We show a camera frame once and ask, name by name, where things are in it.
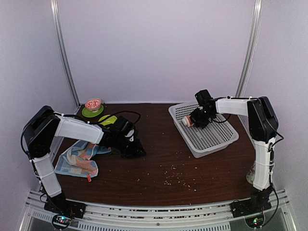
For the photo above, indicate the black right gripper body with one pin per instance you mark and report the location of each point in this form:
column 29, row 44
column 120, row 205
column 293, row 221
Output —
column 199, row 118

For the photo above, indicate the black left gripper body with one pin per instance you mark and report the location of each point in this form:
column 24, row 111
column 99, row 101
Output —
column 128, row 150

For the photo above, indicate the orange bunny pattern towel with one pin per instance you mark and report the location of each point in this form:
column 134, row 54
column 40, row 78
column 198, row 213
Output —
column 187, row 121

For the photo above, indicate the white plastic basket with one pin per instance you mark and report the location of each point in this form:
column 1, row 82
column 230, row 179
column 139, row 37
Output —
column 215, row 137

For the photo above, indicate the blue patchwork towel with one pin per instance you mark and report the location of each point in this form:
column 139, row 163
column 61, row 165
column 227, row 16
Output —
column 77, row 160

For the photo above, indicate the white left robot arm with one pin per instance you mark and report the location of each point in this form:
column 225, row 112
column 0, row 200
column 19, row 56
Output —
column 47, row 125

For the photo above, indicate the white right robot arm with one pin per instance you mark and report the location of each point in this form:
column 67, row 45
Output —
column 262, row 124

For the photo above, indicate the lime green bowl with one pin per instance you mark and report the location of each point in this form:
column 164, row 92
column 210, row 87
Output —
column 107, row 120

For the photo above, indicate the scattered rice crumbs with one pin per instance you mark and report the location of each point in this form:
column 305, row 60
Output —
column 168, row 177

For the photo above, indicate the red patterned small bowl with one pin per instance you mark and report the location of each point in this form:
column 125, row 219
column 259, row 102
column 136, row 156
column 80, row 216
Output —
column 93, row 105

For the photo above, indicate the lime green plate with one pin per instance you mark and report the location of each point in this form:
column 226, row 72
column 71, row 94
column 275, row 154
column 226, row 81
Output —
column 90, row 114

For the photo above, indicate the beige ceramic mug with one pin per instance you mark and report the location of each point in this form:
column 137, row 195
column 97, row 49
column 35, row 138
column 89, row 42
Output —
column 251, row 174

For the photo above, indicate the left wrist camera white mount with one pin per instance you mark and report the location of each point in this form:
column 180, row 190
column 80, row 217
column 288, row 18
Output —
column 131, row 135

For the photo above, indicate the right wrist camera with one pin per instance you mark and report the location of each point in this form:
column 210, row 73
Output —
column 203, row 97

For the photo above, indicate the right aluminium frame post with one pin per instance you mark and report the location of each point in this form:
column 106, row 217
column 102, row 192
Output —
column 252, row 44

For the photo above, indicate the aluminium frame post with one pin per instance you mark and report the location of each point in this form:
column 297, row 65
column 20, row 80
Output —
column 252, row 44
column 63, row 53

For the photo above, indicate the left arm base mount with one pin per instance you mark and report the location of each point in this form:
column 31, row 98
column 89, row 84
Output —
column 65, row 210

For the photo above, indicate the aluminium front rail base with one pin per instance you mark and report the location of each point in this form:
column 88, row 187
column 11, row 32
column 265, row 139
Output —
column 203, row 217

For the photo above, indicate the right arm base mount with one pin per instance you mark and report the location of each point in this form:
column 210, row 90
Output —
column 253, row 208

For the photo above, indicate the left aluminium frame post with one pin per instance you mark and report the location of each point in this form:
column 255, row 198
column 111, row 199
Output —
column 63, row 53

